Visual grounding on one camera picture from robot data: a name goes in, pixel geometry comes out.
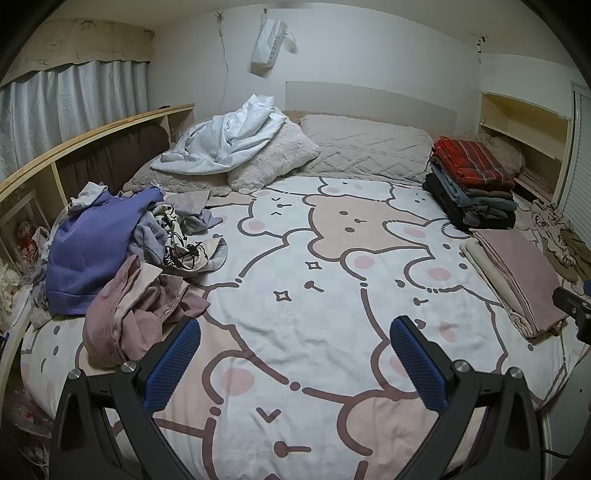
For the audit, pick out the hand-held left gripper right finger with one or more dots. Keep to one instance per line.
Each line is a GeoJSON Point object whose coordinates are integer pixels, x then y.
{"type": "Point", "coordinates": [418, 364]}

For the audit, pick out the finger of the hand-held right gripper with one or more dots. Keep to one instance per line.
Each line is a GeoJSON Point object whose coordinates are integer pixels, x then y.
{"type": "Point", "coordinates": [575, 309]}

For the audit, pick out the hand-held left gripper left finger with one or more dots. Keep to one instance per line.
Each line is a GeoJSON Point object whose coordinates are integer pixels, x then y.
{"type": "Point", "coordinates": [173, 364]}

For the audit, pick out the mauve garment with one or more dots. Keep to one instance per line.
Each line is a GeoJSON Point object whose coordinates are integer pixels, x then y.
{"type": "Point", "coordinates": [138, 314]}

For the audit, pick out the brown patterned clothes pile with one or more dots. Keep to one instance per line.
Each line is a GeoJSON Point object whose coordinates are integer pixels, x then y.
{"type": "Point", "coordinates": [570, 254]}

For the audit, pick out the stack of folded dark clothes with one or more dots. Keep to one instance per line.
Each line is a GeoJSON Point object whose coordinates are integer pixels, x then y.
{"type": "Point", "coordinates": [443, 203]}

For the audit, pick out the pile of dark clothes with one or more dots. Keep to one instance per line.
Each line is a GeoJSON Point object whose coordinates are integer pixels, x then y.
{"type": "Point", "coordinates": [450, 187]}

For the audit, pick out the folded mauve cloth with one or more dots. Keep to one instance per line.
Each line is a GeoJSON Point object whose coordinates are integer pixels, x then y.
{"type": "Point", "coordinates": [526, 277]}

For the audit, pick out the patterned beige cloth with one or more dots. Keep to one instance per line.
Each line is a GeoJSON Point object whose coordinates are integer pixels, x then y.
{"type": "Point", "coordinates": [549, 219]}

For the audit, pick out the folded beige knit cloth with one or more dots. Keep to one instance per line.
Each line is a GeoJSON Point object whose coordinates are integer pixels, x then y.
{"type": "Point", "coordinates": [480, 267]}

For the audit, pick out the cream printed garment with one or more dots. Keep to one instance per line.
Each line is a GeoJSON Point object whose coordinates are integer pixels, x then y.
{"type": "Point", "coordinates": [194, 256]}

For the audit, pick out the bear printed blanket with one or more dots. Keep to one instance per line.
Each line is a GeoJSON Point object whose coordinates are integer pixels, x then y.
{"type": "Point", "coordinates": [300, 323]}

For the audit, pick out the lilac garment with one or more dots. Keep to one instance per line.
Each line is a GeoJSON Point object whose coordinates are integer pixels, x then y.
{"type": "Point", "coordinates": [150, 237]}

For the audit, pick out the dark grey garment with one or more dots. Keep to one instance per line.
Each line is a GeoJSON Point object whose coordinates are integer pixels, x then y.
{"type": "Point", "coordinates": [494, 207]}

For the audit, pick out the folded beige sheets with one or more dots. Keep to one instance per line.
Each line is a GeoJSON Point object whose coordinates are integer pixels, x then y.
{"type": "Point", "coordinates": [535, 182]}

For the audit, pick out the purple hoodie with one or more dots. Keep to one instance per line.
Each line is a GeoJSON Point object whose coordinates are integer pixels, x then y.
{"type": "Point", "coordinates": [87, 249]}

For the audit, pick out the white louvered door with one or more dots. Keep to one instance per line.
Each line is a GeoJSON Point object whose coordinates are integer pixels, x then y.
{"type": "Point", "coordinates": [577, 157]}

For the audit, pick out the grey cloth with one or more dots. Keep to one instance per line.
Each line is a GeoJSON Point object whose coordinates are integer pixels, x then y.
{"type": "Point", "coordinates": [194, 207]}

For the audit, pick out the fluffy beige blanket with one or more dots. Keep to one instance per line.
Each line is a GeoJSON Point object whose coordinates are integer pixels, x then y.
{"type": "Point", "coordinates": [505, 152]}

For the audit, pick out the red plaid blanket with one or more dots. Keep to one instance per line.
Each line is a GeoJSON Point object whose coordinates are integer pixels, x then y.
{"type": "Point", "coordinates": [471, 159]}

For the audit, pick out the fluffy grey blanket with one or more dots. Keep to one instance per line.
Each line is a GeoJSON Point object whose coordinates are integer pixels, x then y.
{"type": "Point", "coordinates": [152, 177]}

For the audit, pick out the red toy doll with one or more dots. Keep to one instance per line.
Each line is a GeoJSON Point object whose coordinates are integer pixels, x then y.
{"type": "Point", "coordinates": [27, 242]}

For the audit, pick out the small white garment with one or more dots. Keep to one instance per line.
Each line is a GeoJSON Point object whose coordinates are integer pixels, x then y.
{"type": "Point", "coordinates": [87, 194]}

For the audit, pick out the quilted beige pillow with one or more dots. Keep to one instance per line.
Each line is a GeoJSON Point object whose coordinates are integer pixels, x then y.
{"type": "Point", "coordinates": [364, 143]}

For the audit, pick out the fluffy beige pillow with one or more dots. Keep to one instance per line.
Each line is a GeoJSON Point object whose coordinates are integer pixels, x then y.
{"type": "Point", "coordinates": [272, 157]}

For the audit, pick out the wooden bedside shelf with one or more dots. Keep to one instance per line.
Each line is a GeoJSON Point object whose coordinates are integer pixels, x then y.
{"type": "Point", "coordinates": [46, 159]}

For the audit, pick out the white headboard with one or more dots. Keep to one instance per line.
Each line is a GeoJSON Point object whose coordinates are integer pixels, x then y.
{"type": "Point", "coordinates": [369, 99]}

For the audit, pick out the pale blue curtain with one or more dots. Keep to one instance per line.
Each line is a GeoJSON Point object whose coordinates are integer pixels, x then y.
{"type": "Point", "coordinates": [69, 106]}

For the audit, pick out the white hanging bag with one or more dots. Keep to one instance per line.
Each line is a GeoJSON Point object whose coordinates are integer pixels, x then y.
{"type": "Point", "coordinates": [270, 44]}

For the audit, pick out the cream wall shelf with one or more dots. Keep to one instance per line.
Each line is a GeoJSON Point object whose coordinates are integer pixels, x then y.
{"type": "Point", "coordinates": [521, 124]}

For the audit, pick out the black wall clip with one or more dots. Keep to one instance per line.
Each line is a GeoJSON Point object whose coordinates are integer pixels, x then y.
{"type": "Point", "coordinates": [480, 45]}

